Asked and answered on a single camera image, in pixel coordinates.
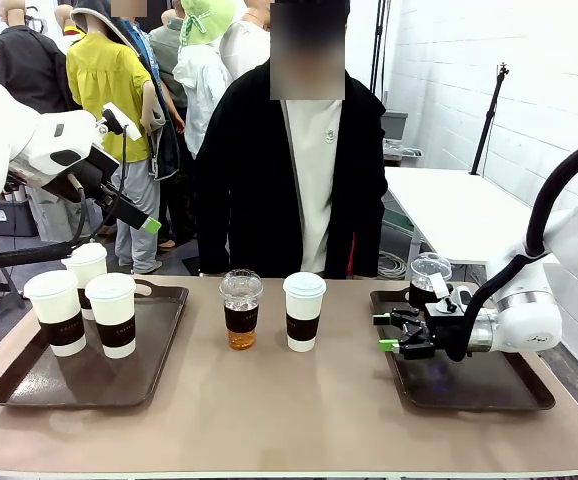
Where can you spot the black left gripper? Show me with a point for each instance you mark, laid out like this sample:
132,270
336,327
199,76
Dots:
89,175

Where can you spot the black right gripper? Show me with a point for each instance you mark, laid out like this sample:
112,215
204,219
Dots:
441,330

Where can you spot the clear domed cup black sleeve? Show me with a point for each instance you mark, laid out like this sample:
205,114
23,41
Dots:
241,320
429,267

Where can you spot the white paper cup black sleeve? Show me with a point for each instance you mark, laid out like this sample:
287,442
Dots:
303,305
114,305
86,262
54,305

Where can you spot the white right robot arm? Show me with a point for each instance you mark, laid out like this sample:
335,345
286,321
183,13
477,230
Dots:
529,320

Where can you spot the dark brown serving tray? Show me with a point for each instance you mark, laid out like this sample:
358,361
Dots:
69,385
469,390

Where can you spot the person in black cardigan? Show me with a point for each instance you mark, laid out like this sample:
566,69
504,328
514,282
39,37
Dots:
249,175

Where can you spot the dark storage box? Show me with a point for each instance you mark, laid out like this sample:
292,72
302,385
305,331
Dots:
14,222

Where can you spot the white table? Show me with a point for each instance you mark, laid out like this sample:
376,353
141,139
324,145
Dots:
459,210

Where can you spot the mannequin in yellow blouse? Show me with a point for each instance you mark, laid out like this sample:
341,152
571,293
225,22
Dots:
104,75

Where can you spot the mannequin in white hooded shirt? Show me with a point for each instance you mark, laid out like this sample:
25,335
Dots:
201,85

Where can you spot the mannequin in grey-green shirt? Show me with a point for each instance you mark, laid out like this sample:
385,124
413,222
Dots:
169,50

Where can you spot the person in blue shirt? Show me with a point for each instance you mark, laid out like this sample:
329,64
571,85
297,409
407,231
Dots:
144,45

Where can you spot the clear plastic container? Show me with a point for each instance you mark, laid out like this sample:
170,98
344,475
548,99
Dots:
404,149

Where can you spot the mannequin with red yellow collar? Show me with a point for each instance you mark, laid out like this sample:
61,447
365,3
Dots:
69,42

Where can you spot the mannequin in black jacket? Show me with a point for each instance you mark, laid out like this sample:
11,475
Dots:
24,65

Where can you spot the mannequin in white blouse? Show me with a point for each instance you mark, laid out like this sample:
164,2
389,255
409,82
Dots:
244,50

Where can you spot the grey hooded hat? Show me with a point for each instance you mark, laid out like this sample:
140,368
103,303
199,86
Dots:
89,15

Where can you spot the green sun hat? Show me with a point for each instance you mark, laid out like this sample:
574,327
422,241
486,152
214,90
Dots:
206,20

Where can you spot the grey bin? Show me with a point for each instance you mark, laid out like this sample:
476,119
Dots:
394,125

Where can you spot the black tripod stand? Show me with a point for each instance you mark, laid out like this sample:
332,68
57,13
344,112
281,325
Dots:
489,120

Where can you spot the black light stand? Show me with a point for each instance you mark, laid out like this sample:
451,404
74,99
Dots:
380,50

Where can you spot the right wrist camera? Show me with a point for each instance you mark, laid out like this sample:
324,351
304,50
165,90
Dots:
439,286

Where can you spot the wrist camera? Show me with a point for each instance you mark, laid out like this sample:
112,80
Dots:
119,112
439,286

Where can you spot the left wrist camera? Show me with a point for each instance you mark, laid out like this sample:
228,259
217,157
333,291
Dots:
119,112

